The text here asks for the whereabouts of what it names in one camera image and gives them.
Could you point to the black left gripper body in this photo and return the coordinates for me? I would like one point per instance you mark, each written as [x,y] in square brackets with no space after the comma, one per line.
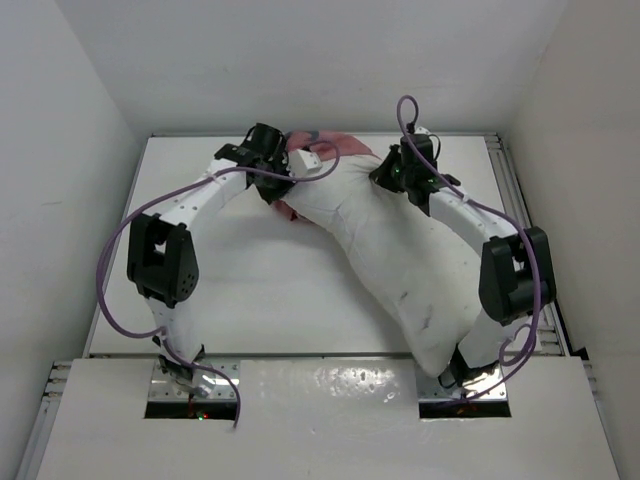
[271,188]

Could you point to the red pink patterned pillowcase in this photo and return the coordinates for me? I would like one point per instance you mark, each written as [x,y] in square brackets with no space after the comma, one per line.
[340,145]

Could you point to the white pillow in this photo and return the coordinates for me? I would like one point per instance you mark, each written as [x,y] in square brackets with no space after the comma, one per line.
[415,269]

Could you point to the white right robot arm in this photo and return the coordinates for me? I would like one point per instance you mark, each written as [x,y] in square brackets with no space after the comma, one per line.
[516,277]

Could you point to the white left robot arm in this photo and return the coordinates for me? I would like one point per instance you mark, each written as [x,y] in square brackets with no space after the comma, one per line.
[162,261]

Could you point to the white front cover board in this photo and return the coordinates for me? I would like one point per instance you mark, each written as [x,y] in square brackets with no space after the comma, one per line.
[323,419]

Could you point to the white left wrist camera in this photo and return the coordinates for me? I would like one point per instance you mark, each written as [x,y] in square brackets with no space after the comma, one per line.
[303,163]

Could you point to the aluminium frame rail left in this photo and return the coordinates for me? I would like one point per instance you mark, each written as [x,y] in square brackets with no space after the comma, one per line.
[45,418]

